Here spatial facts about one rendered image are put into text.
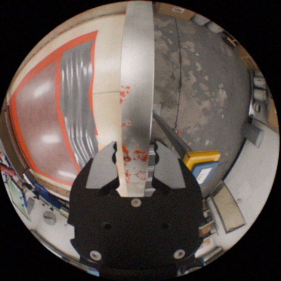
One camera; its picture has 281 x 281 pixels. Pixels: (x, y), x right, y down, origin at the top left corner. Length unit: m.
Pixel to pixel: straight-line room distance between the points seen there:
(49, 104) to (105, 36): 0.17
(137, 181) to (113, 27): 0.29
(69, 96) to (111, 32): 0.13
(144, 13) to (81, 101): 0.17
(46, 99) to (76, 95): 0.10
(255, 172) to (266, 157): 0.52
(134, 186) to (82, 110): 0.17
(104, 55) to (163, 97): 1.03
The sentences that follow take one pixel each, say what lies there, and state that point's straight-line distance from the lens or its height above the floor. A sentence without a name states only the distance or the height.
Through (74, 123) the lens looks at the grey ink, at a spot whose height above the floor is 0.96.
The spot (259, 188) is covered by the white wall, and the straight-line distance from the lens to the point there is 3.33.
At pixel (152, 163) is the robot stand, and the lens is 1.23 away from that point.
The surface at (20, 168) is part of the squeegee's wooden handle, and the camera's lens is 0.61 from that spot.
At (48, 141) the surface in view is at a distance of 0.28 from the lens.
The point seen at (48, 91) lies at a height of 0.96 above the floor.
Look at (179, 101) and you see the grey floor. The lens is 1.23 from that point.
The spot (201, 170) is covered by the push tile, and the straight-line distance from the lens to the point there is 0.26.
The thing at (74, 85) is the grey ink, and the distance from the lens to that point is 0.17.
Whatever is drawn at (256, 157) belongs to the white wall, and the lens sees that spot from 3.19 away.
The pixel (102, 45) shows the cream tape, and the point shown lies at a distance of 0.18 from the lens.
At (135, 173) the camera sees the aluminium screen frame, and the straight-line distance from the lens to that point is 0.16.
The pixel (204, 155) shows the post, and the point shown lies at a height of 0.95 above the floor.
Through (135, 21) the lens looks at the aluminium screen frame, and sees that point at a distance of 0.16.
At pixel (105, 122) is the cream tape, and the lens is 0.15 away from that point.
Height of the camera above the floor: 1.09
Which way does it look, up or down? 62 degrees down
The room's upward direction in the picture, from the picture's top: 176 degrees clockwise
